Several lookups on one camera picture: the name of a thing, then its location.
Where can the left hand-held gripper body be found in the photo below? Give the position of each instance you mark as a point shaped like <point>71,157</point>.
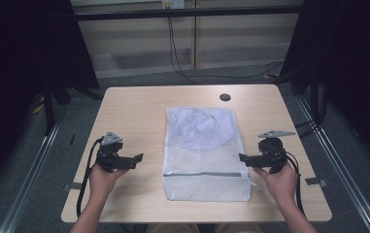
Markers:
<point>109,152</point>

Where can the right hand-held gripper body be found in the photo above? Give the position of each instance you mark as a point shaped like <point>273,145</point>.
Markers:
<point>271,152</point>

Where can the white mesh laundry bag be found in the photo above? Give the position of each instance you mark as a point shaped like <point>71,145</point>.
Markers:
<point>205,181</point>

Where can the person's left hand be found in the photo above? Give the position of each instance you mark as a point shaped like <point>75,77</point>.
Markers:
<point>103,183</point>

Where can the person's right hand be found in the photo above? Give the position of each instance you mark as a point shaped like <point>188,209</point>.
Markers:
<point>281,184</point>

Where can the grey tape strip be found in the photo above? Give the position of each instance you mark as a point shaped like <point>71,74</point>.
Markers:
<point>74,186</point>
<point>315,182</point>

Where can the white garment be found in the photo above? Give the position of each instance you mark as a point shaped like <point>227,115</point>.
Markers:
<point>202,127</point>

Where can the person's right leg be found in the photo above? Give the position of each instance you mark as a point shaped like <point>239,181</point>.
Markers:
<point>239,229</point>

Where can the person's leg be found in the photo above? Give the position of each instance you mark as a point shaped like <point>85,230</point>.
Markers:
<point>173,229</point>
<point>239,229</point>

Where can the black metal stand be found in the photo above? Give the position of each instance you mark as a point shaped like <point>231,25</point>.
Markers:
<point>48,110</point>

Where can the person's left leg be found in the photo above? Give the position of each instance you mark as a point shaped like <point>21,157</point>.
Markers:
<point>173,229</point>

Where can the black curtain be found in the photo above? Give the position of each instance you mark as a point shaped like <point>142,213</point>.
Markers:
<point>17,64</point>
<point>354,64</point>

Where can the black horizontal bar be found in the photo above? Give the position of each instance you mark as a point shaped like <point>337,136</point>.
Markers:
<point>185,13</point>

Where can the metal floor rail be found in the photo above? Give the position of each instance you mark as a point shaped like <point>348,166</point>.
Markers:
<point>341,165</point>
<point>30,178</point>

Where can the white wall outlet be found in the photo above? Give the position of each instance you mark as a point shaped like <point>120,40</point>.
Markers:
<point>173,3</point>

